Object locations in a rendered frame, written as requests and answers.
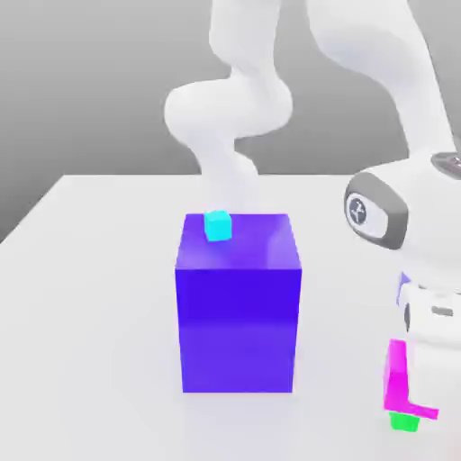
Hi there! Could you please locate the small green cube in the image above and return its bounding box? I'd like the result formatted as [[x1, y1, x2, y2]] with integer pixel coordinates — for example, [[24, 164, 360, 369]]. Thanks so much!
[[388, 411, 421, 432]]

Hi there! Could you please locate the small magenta cube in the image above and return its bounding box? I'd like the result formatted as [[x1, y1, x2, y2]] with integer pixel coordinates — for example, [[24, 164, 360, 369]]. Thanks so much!
[[383, 338, 440, 421]]

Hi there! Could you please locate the small cyan cube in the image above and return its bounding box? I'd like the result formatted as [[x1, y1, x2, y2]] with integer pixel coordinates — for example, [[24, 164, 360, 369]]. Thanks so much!
[[203, 210, 232, 243]]

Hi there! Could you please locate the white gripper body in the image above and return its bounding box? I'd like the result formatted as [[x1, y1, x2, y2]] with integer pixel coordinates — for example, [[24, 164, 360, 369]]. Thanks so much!
[[400, 284, 461, 351]]

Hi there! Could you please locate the large blue box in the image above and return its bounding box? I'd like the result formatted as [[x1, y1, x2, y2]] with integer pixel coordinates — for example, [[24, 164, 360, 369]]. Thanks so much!
[[175, 212, 303, 394]]

